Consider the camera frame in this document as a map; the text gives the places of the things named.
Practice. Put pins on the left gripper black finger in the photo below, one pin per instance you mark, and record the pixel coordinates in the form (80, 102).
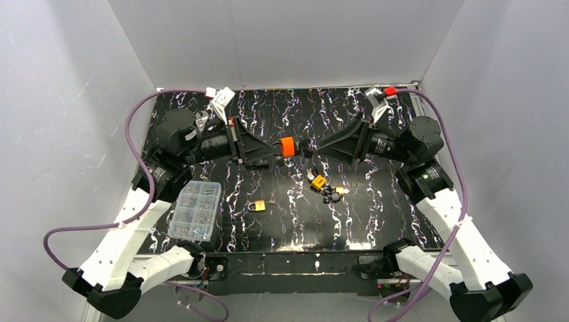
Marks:
(249, 141)
(274, 159)

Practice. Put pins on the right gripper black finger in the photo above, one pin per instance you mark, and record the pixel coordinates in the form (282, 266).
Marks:
(342, 134)
(342, 154)

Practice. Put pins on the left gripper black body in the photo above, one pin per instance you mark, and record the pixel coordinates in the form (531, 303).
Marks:
(237, 142)

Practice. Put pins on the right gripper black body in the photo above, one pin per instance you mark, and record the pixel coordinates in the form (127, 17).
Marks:
(361, 141)

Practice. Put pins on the orange black Opel padlock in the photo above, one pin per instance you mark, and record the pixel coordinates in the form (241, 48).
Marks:
(290, 146)

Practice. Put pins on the black-headed keys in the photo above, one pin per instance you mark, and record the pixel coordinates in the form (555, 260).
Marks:
(306, 148)

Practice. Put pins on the yellow Opel padlock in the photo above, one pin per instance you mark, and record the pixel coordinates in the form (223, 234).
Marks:
(320, 184)

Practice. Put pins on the small silver keys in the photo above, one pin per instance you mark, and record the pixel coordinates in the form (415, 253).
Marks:
(310, 174)

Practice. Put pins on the brass padlock with steel shackle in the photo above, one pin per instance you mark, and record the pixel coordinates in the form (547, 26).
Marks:
(257, 206)

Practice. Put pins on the small brass padlock with figurine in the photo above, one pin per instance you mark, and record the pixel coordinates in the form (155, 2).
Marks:
(341, 190)

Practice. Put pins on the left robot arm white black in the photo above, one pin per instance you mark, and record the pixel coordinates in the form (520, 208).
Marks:
(109, 279)

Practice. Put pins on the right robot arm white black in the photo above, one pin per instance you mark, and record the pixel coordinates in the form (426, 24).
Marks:
(481, 287)

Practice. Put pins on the clear plastic screw box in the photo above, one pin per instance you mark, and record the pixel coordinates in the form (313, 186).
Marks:
(195, 211)

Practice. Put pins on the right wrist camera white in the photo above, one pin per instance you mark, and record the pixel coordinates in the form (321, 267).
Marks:
(380, 99)

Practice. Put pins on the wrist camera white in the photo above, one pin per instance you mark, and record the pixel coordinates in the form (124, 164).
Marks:
(220, 99)
(380, 99)

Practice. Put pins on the grey white figurine keychain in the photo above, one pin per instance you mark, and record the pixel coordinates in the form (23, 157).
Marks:
(332, 198)

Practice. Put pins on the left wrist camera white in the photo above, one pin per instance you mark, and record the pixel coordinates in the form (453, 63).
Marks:
(220, 99)

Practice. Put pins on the black base frame front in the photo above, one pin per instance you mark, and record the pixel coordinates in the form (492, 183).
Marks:
(363, 272)

